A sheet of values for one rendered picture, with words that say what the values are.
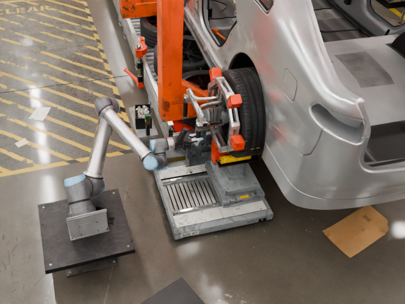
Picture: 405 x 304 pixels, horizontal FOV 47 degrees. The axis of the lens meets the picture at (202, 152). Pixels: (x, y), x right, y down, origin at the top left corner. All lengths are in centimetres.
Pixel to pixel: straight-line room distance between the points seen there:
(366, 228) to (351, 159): 152
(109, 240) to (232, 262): 94
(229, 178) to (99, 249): 123
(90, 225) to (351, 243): 203
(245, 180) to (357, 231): 100
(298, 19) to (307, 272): 186
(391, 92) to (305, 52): 134
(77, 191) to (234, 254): 128
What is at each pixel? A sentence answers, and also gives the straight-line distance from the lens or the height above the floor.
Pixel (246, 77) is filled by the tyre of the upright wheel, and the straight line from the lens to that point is 333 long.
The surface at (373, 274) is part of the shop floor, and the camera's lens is 384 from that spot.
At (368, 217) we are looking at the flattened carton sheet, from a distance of 418.
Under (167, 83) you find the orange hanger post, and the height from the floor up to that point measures 90.
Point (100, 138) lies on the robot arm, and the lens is 340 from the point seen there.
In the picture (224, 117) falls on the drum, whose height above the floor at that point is 88.
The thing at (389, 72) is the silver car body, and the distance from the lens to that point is 402.
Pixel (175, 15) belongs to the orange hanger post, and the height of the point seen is 146.
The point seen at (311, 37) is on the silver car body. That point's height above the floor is 173.
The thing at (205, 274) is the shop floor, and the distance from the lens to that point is 354.
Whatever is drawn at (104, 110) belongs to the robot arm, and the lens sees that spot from 323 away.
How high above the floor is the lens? 295
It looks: 42 degrees down
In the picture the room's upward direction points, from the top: 4 degrees clockwise
